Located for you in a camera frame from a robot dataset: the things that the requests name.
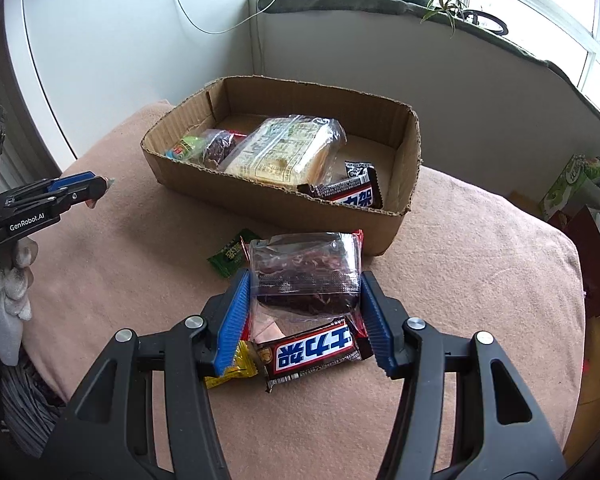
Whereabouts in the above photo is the dark chocolate bar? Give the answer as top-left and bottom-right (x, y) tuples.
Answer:
(255, 316), (376, 395)
(297, 160), (383, 209)

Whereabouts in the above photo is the grey striped clothing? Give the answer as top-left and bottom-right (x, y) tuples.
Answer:
(0, 350), (71, 446)

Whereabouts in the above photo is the clear red-edged dried fruit packet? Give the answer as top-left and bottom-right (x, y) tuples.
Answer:
(248, 230), (365, 338)

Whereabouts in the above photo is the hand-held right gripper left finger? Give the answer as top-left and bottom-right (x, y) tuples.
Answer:
(40, 267), (253, 480)

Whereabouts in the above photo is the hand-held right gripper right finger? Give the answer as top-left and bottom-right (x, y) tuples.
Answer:
(359, 270), (568, 480)

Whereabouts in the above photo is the small trailing plant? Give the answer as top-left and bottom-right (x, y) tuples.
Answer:
(420, 0), (473, 38)

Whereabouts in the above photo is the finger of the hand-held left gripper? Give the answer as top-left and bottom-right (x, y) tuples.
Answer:
(45, 171), (98, 193)
(55, 177), (108, 208)

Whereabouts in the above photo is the small green packet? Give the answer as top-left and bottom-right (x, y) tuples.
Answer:
(206, 229), (255, 279)

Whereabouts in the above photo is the small clear dried fruit packet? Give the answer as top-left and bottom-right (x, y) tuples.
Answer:
(195, 129), (246, 168)

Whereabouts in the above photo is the cardboard box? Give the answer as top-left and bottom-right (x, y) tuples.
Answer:
(140, 75), (423, 257)

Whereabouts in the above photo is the yellow snack packet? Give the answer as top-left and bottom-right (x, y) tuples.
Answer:
(202, 340), (260, 391)

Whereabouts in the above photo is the bagged sliced bread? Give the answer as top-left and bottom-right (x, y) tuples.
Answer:
(223, 114), (347, 188)

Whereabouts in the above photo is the person's left hand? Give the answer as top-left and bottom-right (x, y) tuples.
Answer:
(0, 234), (37, 361)

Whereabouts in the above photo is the clear-wrapped green candy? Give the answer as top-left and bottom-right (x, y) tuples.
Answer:
(86, 176), (117, 208)

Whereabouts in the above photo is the black ring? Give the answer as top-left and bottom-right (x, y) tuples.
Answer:
(462, 7), (511, 37)

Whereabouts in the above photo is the white framed window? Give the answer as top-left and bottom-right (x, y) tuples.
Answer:
(250, 0), (600, 131)

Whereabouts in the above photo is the green carton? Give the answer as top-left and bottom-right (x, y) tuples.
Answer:
(540, 154), (600, 221)

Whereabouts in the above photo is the green jelly cup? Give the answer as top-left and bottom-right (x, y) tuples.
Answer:
(165, 136), (208, 162)

